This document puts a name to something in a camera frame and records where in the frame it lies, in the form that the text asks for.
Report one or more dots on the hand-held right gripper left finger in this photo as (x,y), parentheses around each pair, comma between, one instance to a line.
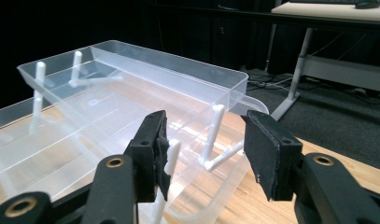
(145,161)

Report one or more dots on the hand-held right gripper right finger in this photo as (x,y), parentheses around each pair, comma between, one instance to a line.
(271,155)

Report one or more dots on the clear plastic storage box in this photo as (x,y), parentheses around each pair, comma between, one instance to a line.
(116,93)

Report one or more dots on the desk with grey metal legs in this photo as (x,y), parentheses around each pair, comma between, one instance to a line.
(334,12)

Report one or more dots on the black computer mouse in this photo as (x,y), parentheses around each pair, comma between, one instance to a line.
(367,5)

